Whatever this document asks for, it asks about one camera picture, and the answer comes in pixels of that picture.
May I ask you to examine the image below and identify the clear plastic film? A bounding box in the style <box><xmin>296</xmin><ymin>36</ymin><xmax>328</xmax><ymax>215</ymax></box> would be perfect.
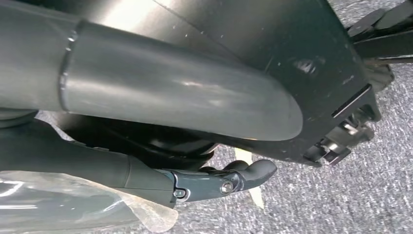
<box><xmin>0</xmin><ymin>170</ymin><xmax>179</xmax><ymax>234</ymax></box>

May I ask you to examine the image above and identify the black robot body shell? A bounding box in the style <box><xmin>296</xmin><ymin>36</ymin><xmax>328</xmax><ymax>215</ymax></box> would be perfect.
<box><xmin>19</xmin><ymin>0</ymin><xmax>382</xmax><ymax>172</ymax></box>

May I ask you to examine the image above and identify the straight yellow floor tape strip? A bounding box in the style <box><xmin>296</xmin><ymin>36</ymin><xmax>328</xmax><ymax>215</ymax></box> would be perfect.
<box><xmin>234</xmin><ymin>147</ymin><xmax>266</xmax><ymax>210</ymax></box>

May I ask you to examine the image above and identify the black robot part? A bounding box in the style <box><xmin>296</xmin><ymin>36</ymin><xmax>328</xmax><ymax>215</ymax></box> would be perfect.
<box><xmin>347</xmin><ymin>0</ymin><xmax>413</xmax><ymax>65</ymax></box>

